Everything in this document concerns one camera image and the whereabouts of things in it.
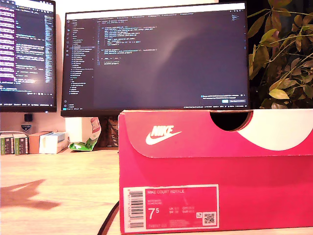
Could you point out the brown cardboard box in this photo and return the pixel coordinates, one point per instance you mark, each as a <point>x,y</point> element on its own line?
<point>34,142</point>

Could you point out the green leafy houseplant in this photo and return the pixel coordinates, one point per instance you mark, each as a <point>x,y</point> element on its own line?
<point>281,61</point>

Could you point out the red Nike shoebox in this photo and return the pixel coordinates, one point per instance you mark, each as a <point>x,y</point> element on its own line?
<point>220,171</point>

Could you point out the large white box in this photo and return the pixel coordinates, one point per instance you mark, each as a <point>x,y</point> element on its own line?
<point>77,129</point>

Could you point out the small black cube device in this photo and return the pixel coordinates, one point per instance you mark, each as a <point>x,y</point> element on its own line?
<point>28,117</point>

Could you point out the green printed small box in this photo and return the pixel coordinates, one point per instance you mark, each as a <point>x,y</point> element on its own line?
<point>6,144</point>
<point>21,144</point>

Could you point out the green snack bag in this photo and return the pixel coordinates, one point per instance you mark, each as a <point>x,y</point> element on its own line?
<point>82,145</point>

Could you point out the blue shield badge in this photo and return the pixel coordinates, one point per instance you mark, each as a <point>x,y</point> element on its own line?
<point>26,126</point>

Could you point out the large black computer monitor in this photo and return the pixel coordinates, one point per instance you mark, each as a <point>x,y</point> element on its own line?
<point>159,61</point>

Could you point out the computer monitor with purple panel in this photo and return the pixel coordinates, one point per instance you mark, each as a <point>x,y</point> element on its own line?
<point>27,49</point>

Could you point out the small white box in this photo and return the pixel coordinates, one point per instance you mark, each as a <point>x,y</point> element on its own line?
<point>49,144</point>

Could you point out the red and white bag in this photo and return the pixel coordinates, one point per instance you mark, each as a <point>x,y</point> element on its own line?
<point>96,127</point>

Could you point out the black monitor stand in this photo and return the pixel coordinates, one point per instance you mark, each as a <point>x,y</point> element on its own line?
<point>111,132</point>

